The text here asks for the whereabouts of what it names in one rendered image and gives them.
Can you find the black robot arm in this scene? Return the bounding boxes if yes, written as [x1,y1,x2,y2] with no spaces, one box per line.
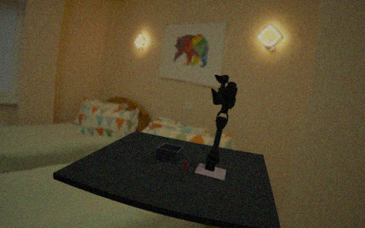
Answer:
[205,82,237,172]

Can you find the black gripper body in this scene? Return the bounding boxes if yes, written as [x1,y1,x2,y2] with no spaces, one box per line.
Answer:
[213,75,229,105]

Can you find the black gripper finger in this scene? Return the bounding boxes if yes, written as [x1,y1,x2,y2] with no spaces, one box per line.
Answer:
[212,88,223,101]
[214,75,227,82]

